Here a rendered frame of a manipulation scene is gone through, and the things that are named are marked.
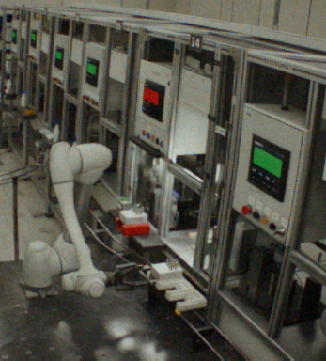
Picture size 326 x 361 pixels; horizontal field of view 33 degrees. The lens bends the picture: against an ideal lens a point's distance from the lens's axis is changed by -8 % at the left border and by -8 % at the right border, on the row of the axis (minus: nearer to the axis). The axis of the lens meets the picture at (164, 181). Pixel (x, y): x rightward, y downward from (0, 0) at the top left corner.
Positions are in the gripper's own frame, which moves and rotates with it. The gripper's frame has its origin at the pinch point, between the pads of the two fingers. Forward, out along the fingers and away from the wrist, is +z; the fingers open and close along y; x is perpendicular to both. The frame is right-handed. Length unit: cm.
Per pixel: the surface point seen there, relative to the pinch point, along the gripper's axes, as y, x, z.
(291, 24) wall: 118, 402, 380
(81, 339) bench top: -22.5, -16.6, -37.5
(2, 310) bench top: -22, 17, -69
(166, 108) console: 72, 42, 25
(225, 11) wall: 124, 581, 378
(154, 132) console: 56, 54, 25
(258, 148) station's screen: 76, -46, 23
